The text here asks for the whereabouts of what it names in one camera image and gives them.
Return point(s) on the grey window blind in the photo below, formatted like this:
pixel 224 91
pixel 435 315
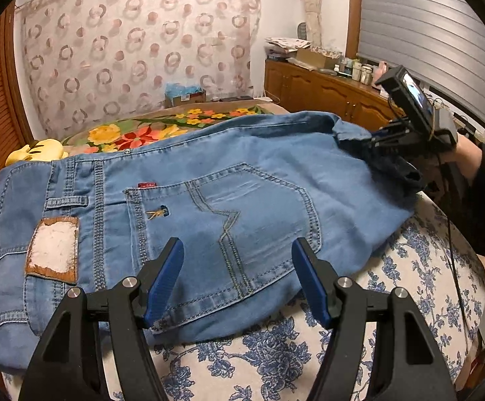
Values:
pixel 426 16

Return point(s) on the blue denim pants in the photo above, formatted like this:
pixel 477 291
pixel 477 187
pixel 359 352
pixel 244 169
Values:
pixel 246 175

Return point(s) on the small cardboard box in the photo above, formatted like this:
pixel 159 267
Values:
pixel 188 99

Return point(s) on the colourful flower blanket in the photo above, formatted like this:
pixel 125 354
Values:
pixel 113 133

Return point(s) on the small grey fan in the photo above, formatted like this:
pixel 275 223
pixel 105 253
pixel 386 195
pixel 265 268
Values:
pixel 302 30

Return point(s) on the row of small bottles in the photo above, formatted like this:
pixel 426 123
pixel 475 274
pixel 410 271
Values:
pixel 357 69

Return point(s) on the yellow plush toy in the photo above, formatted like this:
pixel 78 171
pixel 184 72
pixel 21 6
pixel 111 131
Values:
pixel 38 150

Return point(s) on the blue plastic bag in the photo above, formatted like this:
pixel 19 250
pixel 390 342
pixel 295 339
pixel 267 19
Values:
pixel 182 89

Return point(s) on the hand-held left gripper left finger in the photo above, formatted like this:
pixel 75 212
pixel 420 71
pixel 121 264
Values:
pixel 165 284

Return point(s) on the cream window curtain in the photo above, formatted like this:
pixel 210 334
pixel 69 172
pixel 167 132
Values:
pixel 313 4

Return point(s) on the black power strip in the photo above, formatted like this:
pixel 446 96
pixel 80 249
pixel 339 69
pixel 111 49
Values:
pixel 236 99

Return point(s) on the blue floral white quilt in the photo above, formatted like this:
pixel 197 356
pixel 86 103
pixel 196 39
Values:
pixel 413 267

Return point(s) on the open cardboard box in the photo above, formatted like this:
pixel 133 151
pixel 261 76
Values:
pixel 315 57

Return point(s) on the pink bottle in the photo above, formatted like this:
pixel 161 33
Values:
pixel 382 73

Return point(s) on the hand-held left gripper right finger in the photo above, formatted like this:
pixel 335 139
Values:
pixel 309 284

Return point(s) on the crumpled blue denim garment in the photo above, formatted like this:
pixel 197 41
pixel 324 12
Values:
pixel 10 200

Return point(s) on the person's right hand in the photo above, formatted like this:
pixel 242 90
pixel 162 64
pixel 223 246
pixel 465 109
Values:
pixel 468 156

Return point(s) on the wooden cabinet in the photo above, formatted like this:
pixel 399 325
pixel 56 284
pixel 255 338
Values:
pixel 309 87

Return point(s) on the stack of papers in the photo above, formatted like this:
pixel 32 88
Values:
pixel 288 42

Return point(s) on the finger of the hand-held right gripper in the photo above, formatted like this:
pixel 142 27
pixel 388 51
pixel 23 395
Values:
pixel 407 175
pixel 390 135

